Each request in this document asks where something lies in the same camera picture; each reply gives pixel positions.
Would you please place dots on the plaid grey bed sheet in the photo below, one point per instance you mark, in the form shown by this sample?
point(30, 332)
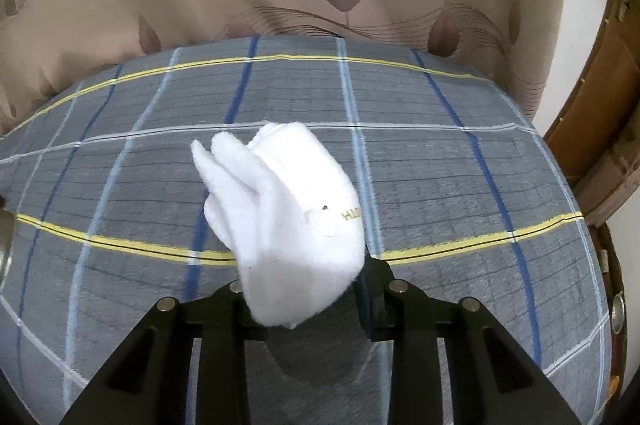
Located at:
point(458, 192)

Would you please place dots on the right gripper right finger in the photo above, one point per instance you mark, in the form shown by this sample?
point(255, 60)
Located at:
point(492, 380)

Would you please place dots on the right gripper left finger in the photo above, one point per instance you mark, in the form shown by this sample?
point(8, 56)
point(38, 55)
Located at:
point(146, 379)

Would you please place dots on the brown wooden door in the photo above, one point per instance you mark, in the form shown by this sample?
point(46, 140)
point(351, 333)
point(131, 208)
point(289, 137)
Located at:
point(595, 138)

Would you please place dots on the stainless steel bowl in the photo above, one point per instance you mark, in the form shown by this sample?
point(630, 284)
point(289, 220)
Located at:
point(7, 226)

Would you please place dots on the white socks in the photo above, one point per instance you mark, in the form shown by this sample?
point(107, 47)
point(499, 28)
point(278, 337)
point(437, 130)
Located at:
point(290, 216)

